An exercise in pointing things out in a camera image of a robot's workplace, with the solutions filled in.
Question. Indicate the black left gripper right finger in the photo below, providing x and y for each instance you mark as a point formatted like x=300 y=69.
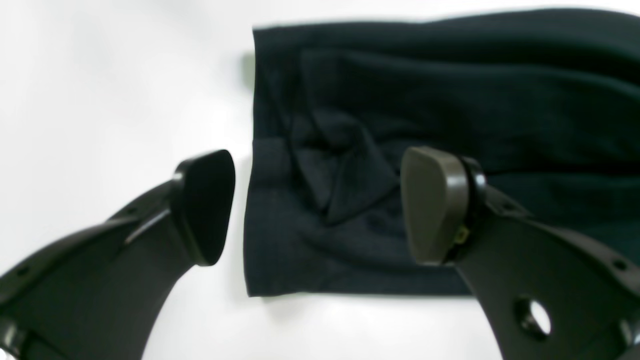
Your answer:
x=549 y=293

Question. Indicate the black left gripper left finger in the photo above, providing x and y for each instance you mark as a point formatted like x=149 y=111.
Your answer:
x=96 y=294

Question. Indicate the black T-shirt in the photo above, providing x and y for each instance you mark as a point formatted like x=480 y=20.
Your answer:
x=547 y=101

